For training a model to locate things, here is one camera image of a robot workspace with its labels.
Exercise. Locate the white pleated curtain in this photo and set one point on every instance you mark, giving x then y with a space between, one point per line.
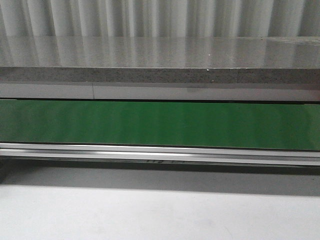
160 18

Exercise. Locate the grey stone counter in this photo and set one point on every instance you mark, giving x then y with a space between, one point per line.
253 69

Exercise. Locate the green conveyor belt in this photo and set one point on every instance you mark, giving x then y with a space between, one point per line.
259 133

